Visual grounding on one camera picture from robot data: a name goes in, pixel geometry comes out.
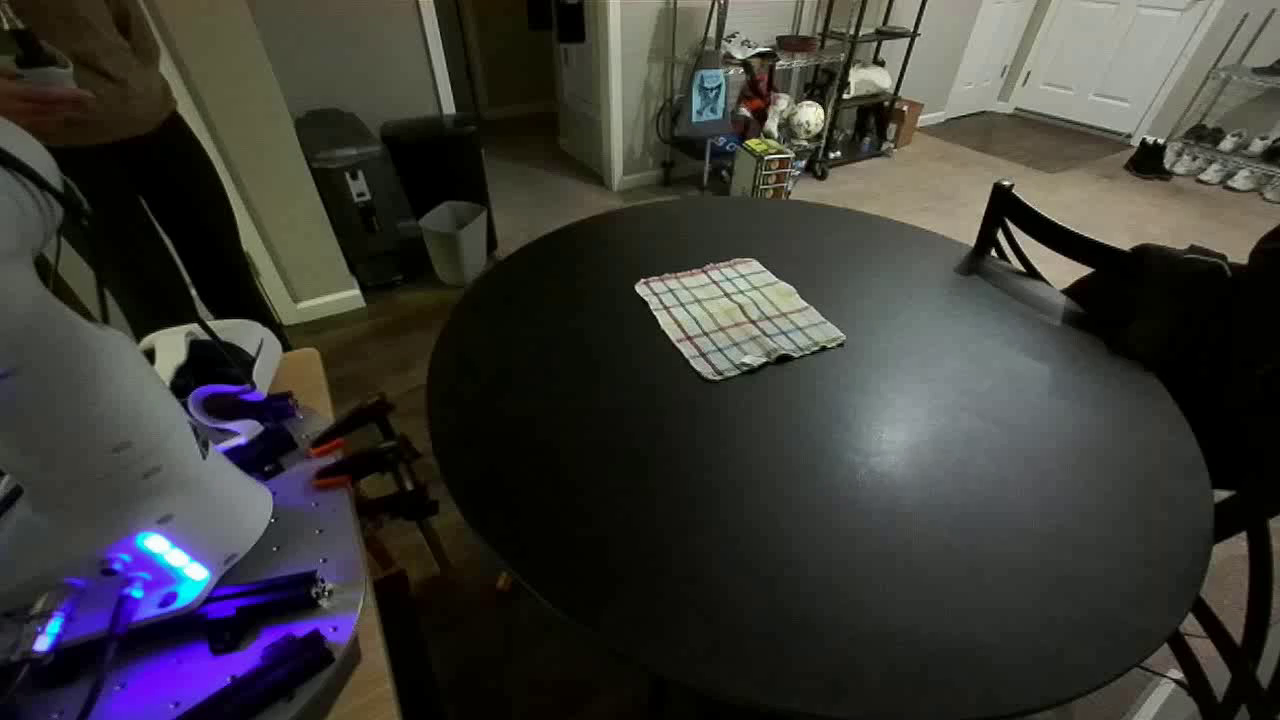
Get white panelled door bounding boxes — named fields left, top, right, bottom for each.
left=1010, top=0, right=1221, bottom=141

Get small cardboard box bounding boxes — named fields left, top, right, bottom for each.
left=883, top=94, right=929, bottom=152

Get white ring controller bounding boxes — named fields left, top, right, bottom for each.
left=186, top=380, right=309, bottom=481

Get plaid checkered dish cloth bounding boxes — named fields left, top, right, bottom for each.
left=633, top=251, right=852, bottom=388

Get blue white printed sign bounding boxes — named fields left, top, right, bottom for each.
left=684, top=66, right=746, bottom=134

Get white headset black strap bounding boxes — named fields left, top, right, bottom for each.
left=136, top=315, right=288, bottom=403

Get brown door mat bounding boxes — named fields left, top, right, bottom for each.
left=926, top=109, right=1132, bottom=176

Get colourful compartment box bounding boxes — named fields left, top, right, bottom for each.
left=730, top=134, right=802, bottom=205

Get wooden robot stand top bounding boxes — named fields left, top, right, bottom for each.
left=269, top=346, right=405, bottom=720

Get black metal bracket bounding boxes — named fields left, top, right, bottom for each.
left=195, top=568, right=341, bottom=658
left=177, top=627, right=341, bottom=720

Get black metal shelf rack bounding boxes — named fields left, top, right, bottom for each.
left=802, top=0, right=937, bottom=185

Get white narrow door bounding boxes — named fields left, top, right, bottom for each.
left=949, top=0, right=1042, bottom=120

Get black boots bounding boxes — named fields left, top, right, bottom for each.
left=1121, top=134, right=1180, bottom=185

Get grey perforated mounting plate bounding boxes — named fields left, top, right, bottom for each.
left=0, top=455, right=368, bottom=720

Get black orange bar clamp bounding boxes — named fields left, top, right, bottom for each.
left=348, top=486, right=448, bottom=538
left=309, top=393, right=401, bottom=464
left=309, top=437, right=423, bottom=496

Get black open bin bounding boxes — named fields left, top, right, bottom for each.
left=378, top=112, right=499, bottom=260

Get white ball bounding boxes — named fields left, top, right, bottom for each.
left=785, top=95, right=834, bottom=146

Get small white waste basket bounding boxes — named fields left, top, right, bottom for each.
left=418, top=197, right=494, bottom=290

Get metal shoe rack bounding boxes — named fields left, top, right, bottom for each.
left=1162, top=7, right=1280, bottom=210

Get round black table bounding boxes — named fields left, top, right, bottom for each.
left=423, top=191, right=1216, bottom=720

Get black wooden chair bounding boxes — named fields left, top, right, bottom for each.
left=1155, top=486, right=1280, bottom=720
left=955, top=176, right=1151, bottom=323

